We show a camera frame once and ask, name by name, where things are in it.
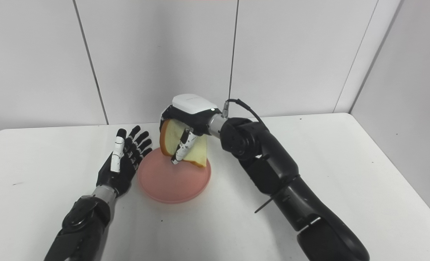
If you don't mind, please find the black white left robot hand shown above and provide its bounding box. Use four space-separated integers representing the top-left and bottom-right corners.
96 125 153 198

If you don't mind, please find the slice of white bread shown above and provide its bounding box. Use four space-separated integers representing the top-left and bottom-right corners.
160 119 208 168

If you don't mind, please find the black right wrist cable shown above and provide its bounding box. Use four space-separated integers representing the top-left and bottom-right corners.
221 99 270 133

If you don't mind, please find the pink round plate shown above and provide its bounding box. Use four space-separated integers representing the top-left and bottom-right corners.
137 146 212 204

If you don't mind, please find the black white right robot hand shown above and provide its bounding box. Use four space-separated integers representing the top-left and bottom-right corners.
160 94 217 165

